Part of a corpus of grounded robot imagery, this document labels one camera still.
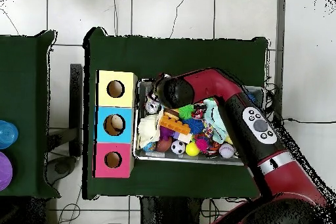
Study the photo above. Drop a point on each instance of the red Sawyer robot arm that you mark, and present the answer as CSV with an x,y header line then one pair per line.
x,y
210,84

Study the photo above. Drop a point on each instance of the shallow mesh bin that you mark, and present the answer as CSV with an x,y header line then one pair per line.
x,y
168,158

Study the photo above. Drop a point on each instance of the orange toy building block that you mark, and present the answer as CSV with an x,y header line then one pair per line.
x,y
174,125

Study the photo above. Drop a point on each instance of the green spiky ball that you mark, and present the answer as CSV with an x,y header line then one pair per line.
x,y
186,111

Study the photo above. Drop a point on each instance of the cream cloth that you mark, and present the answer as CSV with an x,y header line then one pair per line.
x,y
148,129

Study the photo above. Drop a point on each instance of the small blue spiky ball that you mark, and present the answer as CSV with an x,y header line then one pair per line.
x,y
195,126

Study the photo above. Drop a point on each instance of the brown toy football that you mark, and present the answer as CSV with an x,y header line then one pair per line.
x,y
164,145

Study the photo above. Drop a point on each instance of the small soccer ball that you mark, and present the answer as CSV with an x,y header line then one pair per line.
x,y
178,147

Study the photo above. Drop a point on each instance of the yellow ball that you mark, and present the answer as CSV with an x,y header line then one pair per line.
x,y
192,149

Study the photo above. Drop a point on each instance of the mint green cloth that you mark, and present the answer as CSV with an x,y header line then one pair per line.
x,y
215,121

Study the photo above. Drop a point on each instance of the dark green tablecloth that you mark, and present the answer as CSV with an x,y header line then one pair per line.
x,y
170,55
23,76

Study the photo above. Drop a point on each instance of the white baseball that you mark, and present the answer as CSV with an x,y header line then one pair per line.
x,y
226,151

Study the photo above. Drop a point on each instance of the blue plastic lid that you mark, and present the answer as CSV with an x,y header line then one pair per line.
x,y
7,134

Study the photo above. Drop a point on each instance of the purple plastic lid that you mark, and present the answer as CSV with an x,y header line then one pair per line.
x,y
4,171

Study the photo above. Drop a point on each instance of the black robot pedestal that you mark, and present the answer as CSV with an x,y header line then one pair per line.
x,y
162,210

